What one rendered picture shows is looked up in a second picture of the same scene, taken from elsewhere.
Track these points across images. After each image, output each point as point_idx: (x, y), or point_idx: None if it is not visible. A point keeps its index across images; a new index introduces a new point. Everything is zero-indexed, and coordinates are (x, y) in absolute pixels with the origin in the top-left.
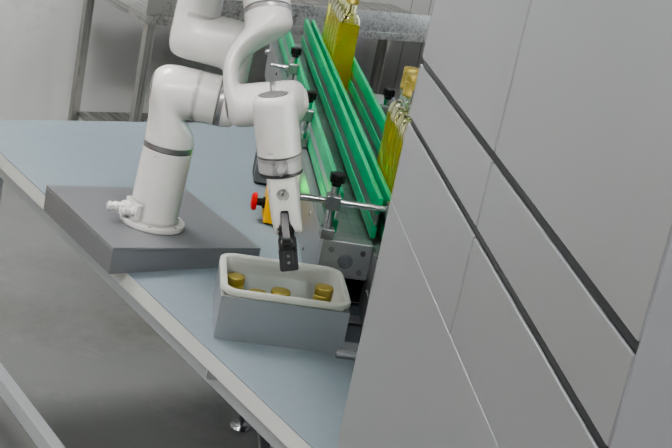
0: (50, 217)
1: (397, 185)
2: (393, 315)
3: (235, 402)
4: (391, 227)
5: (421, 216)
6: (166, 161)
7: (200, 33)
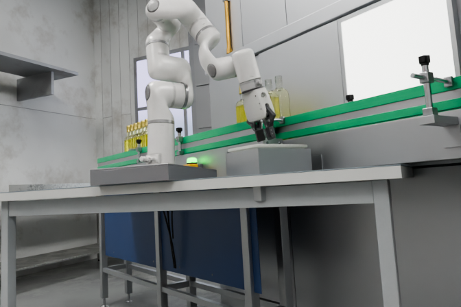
0: (76, 208)
1: None
2: None
3: (287, 201)
4: None
5: None
6: (167, 126)
7: (167, 60)
